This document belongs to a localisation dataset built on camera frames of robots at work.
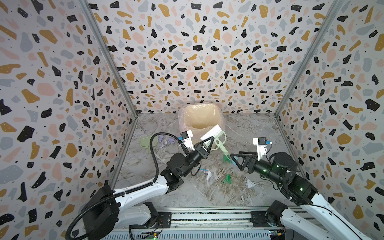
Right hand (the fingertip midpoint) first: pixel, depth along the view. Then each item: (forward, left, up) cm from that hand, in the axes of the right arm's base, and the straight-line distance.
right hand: (233, 154), depth 63 cm
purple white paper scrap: (+29, +43, -29) cm, 59 cm away
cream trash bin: (+35, +15, -17) cm, 42 cm away
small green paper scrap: (+1, -2, -30) cm, 30 cm away
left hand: (+5, +8, +4) cm, 10 cm away
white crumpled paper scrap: (-2, -14, -31) cm, 34 cm away
